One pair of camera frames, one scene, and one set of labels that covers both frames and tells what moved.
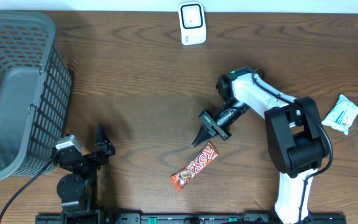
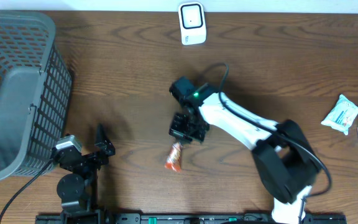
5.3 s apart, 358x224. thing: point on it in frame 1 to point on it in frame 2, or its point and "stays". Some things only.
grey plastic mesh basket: (25, 94) stays
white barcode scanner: (192, 23) stays
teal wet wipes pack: (342, 114) stays
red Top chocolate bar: (181, 178) to (173, 161)
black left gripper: (104, 144) stays
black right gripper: (211, 126) to (175, 130)
